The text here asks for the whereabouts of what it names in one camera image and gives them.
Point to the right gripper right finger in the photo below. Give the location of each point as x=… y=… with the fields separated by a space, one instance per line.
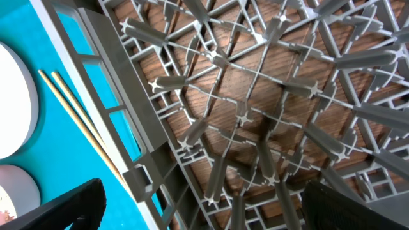
x=326 y=209

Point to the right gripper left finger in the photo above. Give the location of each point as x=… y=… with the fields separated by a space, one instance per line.
x=80 y=208

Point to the pink bowl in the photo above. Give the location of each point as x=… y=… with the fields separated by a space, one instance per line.
x=19 y=193

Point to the grey dishwasher rack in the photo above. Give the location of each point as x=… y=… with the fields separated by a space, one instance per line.
x=217 y=113

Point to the teal serving tray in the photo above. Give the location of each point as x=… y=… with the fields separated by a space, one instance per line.
x=58 y=156

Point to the wooden chopstick right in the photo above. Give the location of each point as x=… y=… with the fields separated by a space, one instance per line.
x=78 y=109

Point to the wooden chopstick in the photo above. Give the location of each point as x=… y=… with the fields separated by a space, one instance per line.
x=84 y=129
x=78 y=109

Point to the white round plate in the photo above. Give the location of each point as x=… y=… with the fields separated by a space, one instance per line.
x=19 y=102

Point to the wooden chopstick left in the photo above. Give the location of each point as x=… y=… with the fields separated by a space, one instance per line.
x=84 y=129

